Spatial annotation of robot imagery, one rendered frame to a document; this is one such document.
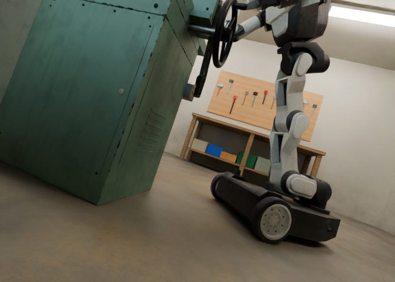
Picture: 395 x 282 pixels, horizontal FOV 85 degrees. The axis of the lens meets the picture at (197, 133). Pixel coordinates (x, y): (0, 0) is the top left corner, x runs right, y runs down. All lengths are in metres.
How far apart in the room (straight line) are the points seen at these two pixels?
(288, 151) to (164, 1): 0.98
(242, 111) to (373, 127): 2.26
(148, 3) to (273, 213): 1.00
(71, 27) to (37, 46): 0.17
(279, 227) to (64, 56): 1.15
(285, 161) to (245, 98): 3.15
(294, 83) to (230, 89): 3.18
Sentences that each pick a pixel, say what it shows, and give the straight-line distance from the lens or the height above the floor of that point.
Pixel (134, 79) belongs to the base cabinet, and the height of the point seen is 0.46.
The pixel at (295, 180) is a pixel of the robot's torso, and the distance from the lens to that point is 1.34.
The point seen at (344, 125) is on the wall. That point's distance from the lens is 4.67.
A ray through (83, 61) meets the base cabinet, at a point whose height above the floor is 0.47.
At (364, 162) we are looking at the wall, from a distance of 4.74.
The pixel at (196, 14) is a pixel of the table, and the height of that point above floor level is 0.85.
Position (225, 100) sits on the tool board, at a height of 1.36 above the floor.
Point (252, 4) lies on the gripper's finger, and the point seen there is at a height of 0.92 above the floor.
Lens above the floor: 0.30
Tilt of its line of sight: 3 degrees up
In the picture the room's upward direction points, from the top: 19 degrees clockwise
